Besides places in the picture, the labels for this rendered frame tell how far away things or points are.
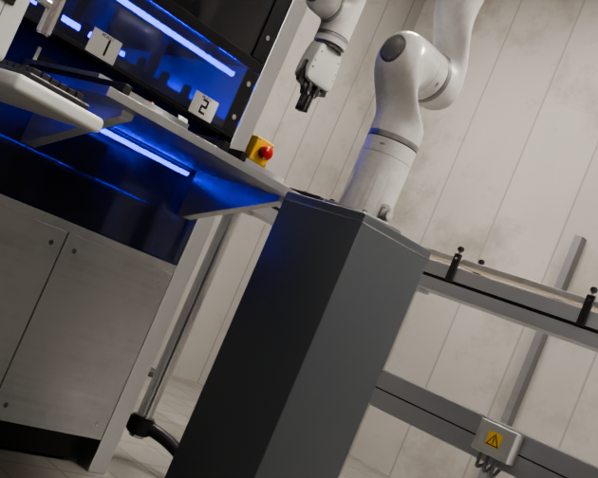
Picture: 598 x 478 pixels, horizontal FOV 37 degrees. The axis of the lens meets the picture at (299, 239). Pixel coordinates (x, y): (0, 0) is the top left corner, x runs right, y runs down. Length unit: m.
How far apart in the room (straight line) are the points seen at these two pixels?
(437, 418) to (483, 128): 2.63
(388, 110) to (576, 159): 2.82
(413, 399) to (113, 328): 0.97
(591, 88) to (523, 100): 0.39
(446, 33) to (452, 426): 1.20
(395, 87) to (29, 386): 1.15
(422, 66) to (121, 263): 0.93
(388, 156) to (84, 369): 0.99
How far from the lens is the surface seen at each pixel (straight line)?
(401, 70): 1.94
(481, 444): 2.61
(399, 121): 1.96
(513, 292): 2.69
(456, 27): 2.06
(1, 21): 1.50
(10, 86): 1.54
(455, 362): 4.67
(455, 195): 5.00
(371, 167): 1.94
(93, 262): 2.30
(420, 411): 2.78
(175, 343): 2.74
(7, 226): 2.17
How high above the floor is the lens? 0.64
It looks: 4 degrees up
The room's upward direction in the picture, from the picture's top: 23 degrees clockwise
